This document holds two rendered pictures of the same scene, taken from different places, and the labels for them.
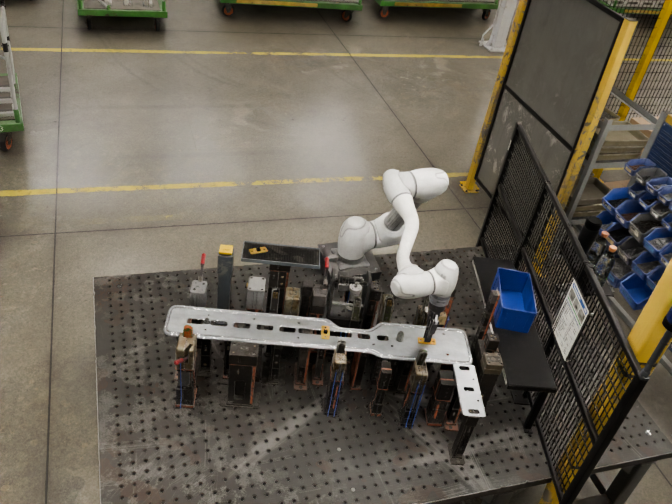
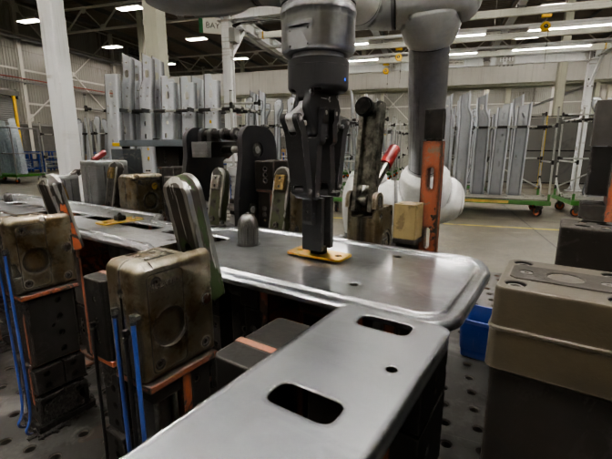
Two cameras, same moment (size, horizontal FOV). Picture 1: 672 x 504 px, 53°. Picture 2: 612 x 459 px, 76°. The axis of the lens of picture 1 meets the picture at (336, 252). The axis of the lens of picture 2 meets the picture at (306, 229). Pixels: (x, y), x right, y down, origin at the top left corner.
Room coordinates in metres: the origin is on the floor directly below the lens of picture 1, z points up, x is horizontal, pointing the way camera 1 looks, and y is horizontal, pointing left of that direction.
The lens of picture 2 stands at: (1.87, -0.79, 1.15)
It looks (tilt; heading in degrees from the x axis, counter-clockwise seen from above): 12 degrees down; 40
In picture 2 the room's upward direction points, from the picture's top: straight up
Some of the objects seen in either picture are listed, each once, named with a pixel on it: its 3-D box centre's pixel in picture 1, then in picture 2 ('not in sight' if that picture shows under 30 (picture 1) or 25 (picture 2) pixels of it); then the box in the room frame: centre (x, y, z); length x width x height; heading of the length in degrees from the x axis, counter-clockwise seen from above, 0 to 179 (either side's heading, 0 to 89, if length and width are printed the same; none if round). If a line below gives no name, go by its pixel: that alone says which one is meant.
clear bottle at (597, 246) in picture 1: (596, 251); not in sight; (2.44, -1.11, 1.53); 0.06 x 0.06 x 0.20
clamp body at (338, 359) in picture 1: (335, 382); (47, 320); (2.04, -0.09, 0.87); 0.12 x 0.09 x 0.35; 7
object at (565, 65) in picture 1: (535, 121); not in sight; (4.86, -1.33, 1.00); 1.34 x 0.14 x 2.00; 23
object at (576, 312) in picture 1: (571, 320); not in sight; (2.23, -1.04, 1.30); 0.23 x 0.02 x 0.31; 7
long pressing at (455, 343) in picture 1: (320, 334); (111, 222); (2.20, 0.00, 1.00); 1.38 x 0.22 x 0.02; 97
